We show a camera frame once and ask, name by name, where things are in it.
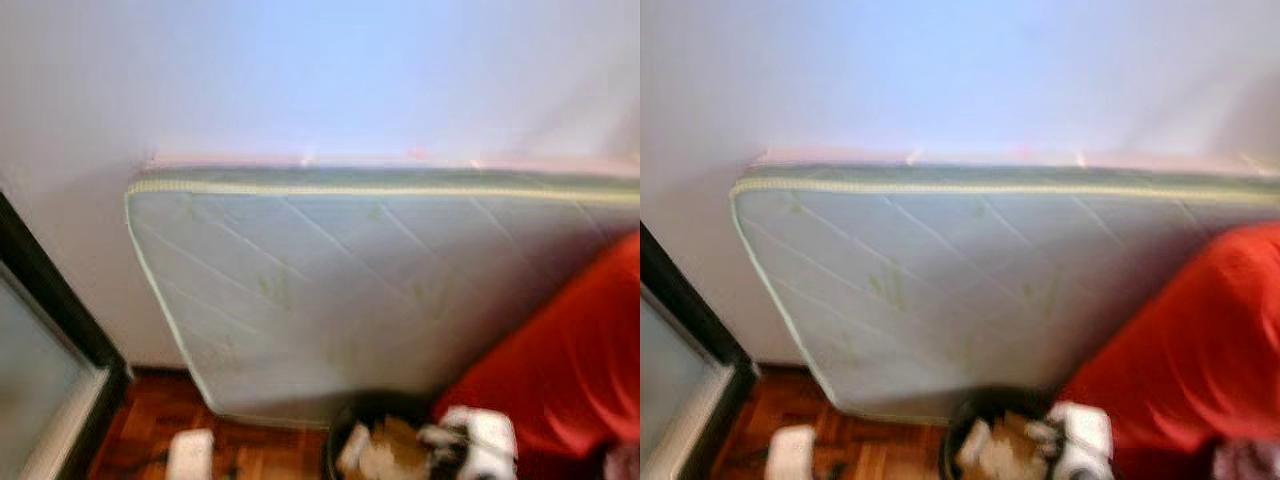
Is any crumpled paper rubbish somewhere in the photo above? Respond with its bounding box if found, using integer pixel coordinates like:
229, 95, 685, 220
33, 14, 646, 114
955, 412, 1046, 480
338, 415, 431, 480

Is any large red cushion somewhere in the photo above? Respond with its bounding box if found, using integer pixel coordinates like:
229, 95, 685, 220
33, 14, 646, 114
1060, 222, 1280, 471
435, 232, 640, 471

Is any black waste bin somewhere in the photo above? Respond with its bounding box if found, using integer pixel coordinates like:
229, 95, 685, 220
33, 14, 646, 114
322, 392, 461, 480
940, 388, 1076, 480

